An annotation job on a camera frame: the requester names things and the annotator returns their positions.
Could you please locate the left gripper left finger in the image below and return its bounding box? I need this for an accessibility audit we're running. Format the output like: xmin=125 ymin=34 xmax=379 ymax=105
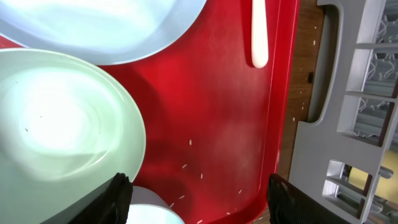
xmin=42 ymin=173 xmax=133 ymax=224

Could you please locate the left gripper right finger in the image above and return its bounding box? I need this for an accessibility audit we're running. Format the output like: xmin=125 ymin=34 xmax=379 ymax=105
xmin=267 ymin=174 xmax=348 ymax=224

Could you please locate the small light blue bowl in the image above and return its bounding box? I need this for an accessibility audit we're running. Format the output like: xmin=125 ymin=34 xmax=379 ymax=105
xmin=126 ymin=186 xmax=184 ymax=224

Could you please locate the green bowl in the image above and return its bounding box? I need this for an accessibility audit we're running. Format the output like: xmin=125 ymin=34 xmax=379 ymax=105
xmin=1 ymin=48 xmax=146 ymax=223

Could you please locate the yellow plastic cup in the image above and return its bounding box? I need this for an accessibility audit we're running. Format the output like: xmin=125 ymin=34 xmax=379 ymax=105
xmin=348 ymin=149 xmax=398 ymax=205

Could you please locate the grey dishwasher rack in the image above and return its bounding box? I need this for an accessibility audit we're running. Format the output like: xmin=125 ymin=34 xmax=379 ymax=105
xmin=289 ymin=0 xmax=397 ymax=223

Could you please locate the red serving tray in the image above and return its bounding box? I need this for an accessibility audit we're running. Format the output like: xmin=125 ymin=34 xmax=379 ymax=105
xmin=1 ymin=1 xmax=300 ymax=223

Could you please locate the large light blue plate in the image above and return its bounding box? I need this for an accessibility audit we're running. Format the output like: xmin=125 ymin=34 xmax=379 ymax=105
xmin=1 ymin=0 xmax=206 ymax=65

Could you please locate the white plastic spoon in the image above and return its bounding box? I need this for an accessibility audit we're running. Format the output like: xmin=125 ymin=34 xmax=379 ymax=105
xmin=251 ymin=0 xmax=269 ymax=68

